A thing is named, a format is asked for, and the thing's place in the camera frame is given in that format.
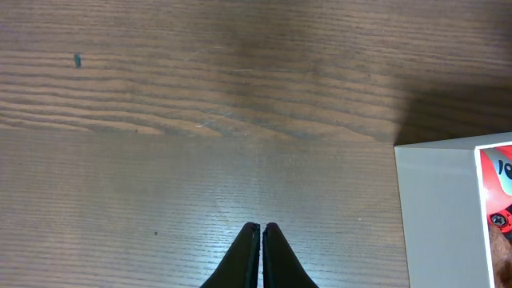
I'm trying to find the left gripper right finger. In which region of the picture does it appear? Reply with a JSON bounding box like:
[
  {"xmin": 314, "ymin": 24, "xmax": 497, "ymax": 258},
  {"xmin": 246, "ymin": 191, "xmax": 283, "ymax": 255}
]
[{"xmin": 262, "ymin": 222, "xmax": 318, "ymax": 288}]

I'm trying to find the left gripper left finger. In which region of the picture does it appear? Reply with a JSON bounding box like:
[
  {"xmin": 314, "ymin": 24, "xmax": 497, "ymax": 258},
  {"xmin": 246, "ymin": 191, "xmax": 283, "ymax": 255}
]
[{"xmin": 201, "ymin": 222, "xmax": 261, "ymax": 288}]

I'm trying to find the red toy ball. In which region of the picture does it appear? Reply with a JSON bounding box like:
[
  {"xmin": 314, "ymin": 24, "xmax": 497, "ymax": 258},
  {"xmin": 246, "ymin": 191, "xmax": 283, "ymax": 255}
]
[{"xmin": 480, "ymin": 146, "xmax": 511, "ymax": 214}]

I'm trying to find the brown plush toy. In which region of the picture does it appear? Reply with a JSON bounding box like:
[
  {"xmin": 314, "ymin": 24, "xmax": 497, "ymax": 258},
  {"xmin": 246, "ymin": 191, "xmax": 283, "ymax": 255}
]
[{"xmin": 489, "ymin": 225, "xmax": 512, "ymax": 288}]

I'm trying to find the red toy fire truck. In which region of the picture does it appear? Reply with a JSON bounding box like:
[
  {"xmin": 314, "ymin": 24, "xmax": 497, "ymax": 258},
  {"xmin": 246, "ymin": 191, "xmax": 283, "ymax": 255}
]
[{"xmin": 487, "ymin": 206, "xmax": 511, "ymax": 240}]

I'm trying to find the white cardboard box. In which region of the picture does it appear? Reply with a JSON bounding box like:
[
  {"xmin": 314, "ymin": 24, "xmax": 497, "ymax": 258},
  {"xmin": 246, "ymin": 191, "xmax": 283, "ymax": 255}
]
[{"xmin": 394, "ymin": 133, "xmax": 511, "ymax": 288}]

